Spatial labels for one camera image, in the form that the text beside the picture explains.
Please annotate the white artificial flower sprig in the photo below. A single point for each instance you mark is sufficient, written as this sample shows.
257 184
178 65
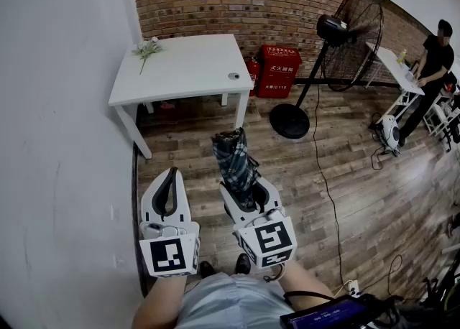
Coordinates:
146 49

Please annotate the white stool frame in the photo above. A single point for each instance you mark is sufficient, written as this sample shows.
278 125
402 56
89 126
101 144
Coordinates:
440 119

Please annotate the red fire extinguisher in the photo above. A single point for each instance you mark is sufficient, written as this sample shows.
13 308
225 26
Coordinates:
252 76

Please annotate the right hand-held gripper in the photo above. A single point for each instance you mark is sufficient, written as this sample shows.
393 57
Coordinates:
269 241

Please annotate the person's right forearm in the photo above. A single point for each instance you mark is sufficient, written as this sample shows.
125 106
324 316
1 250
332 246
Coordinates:
305 281

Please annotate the black tablet with screen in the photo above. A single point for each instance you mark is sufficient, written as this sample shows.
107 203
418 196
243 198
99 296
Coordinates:
323 315

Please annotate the pink item under table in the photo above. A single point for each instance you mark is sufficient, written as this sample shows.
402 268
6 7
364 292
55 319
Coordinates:
166 105

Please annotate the person's black right shoe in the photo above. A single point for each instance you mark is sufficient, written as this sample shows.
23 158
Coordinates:
243 263

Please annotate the person's black shoe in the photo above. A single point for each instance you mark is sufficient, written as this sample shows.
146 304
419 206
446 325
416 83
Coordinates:
243 263
207 269

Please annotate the white side table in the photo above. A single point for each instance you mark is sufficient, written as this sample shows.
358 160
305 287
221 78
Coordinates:
391 65

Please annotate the black standing fan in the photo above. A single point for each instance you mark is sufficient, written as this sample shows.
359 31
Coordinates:
345 33

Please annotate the person's black left shoe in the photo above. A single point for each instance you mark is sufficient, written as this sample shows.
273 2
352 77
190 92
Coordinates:
207 269

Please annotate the person's light grey shirt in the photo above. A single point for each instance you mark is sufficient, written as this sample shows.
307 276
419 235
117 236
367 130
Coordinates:
233 302

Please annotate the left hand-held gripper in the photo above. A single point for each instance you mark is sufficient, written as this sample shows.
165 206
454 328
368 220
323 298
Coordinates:
169 255

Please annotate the red fire extinguisher box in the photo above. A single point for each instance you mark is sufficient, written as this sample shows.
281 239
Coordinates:
278 72

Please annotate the person's left forearm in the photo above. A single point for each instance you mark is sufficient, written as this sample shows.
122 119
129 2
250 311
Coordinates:
158 302

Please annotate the plaid umbrella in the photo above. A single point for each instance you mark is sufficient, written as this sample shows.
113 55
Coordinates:
233 162

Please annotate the white power strip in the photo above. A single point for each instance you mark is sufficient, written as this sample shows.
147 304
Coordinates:
353 286

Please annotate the white floor appliance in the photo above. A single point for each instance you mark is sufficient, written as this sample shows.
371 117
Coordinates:
390 131

